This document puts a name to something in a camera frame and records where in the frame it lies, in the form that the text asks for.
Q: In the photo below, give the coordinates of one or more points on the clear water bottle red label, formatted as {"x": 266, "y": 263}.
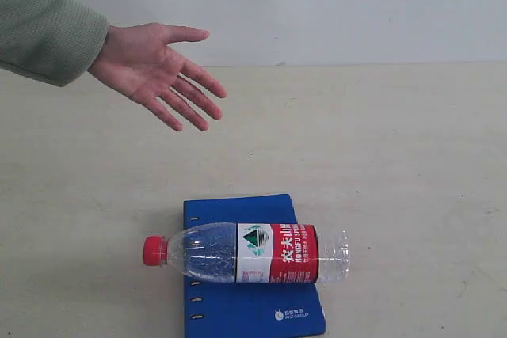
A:
{"x": 227, "y": 252}

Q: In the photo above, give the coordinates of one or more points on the blue ring binder notebook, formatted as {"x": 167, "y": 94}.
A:
{"x": 248, "y": 309}

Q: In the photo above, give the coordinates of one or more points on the green knit sleeve forearm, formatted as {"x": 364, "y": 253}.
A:
{"x": 51, "y": 41}

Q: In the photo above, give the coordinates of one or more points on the person's open bare hand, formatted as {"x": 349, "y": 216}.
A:
{"x": 139, "y": 63}

